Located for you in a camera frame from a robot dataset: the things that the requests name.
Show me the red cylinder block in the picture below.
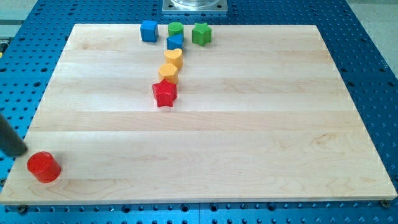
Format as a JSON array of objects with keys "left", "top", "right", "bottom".
[{"left": 27, "top": 151, "right": 62, "bottom": 183}]

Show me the red star block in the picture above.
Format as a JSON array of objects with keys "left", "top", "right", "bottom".
[{"left": 152, "top": 79, "right": 177, "bottom": 108}]

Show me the green star block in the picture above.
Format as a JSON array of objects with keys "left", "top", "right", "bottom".
[{"left": 192, "top": 22, "right": 212, "bottom": 46}]

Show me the yellow hexagon block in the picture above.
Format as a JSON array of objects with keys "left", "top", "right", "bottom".
[{"left": 158, "top": 63, "right": 178, "bottom": 84}]

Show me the light wooden board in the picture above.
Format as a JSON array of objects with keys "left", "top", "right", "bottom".
[{"left": 1, "top": 24, "right": 397, "bottom": 205}]

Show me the yellow heart block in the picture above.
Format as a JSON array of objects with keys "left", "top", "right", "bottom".
[{"left": 164, "top": 49, "right": 183, "bottom": 70}]

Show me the blue triangle block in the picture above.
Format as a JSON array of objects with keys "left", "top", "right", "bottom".
[{"left": 167, "top": 34, "right": 184, "bottom": 50}]

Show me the green cylinder block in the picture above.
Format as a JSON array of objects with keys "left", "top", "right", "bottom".
[{"left": 167, "top": 22, "right": 184, "bottom": 37}]

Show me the blue cube block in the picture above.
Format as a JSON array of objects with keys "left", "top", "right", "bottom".
[{"left": 140, "top": 20, "right": 159, "bottom": 43}]

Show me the blue perforated metal table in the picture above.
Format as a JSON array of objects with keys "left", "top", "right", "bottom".
[{"left": 1, "top": 0, "right": 397, "bottom": 223}]

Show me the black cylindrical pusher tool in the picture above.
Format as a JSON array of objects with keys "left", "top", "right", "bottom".
[{"left": 0, "top": 115, "right": 27, "bottom": 157}]

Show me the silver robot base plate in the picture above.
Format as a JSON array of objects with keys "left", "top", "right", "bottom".
[{"left": 162, "top": 0, "right": 228, "bottom": 12}]

